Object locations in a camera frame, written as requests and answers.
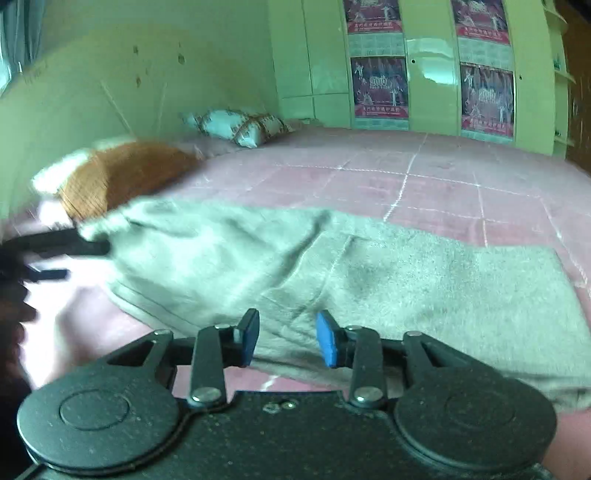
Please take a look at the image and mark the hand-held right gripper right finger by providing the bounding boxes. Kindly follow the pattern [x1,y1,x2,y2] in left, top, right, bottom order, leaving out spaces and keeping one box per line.
[316,309,467,409]

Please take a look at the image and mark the white patterned pillow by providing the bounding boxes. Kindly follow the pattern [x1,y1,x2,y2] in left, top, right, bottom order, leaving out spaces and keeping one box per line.
[28,147,95,195]

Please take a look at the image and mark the brown wooden door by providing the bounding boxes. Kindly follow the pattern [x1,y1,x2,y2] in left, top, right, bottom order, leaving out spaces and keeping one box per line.
[556,0,591,178]

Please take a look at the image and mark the cream wooden headboard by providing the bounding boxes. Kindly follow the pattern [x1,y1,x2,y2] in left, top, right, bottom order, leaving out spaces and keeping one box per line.
[0,34,283,222]

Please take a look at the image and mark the heart patterned pillow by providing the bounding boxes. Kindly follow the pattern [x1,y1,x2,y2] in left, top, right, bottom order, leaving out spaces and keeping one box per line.
[181,108,297,149]

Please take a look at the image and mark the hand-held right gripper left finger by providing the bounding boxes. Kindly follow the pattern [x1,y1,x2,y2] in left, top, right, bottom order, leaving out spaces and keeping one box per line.
[106,308,260,409]

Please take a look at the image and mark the wall poster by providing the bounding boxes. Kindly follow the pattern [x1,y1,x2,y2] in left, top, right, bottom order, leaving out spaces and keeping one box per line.
[350,56,411,131]
[459,62,516,140]
[343,0,402,57]
[451,0,512,65]

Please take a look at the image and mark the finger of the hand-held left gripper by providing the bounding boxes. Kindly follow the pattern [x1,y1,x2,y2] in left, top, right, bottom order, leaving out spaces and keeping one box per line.
[25,268,70,282]
[9,229,112,257]

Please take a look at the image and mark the white corner shelf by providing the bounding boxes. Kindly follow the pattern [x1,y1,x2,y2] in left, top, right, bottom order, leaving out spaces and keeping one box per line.
[544,0,579,149]

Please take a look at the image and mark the white glossy wardrobe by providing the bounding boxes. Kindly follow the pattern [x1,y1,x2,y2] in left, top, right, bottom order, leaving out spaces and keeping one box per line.
[267,0,579,158]

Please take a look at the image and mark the bed with pink checked sheet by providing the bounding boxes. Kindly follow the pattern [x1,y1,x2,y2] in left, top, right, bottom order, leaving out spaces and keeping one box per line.
[0,124,591,480]

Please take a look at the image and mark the orange striped pillow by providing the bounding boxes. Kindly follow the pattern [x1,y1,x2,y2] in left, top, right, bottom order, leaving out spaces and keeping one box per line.
[59,141,205,223]

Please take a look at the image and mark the gray pants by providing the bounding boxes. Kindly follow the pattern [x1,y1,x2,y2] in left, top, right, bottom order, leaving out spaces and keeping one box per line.
[78,196,591,415]

